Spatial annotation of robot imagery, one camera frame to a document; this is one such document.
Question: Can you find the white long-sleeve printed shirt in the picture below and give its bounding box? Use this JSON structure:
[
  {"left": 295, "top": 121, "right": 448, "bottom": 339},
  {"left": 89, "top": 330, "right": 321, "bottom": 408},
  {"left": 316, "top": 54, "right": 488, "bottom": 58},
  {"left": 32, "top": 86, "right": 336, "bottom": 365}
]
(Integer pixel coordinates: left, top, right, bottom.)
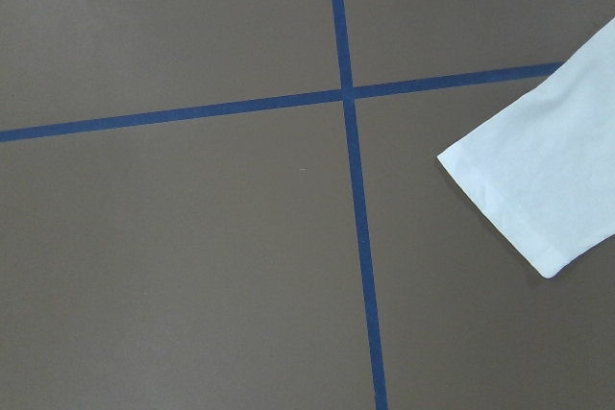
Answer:
[{"left": 437, "top": 22, "right": 614, "bottom": 278}]

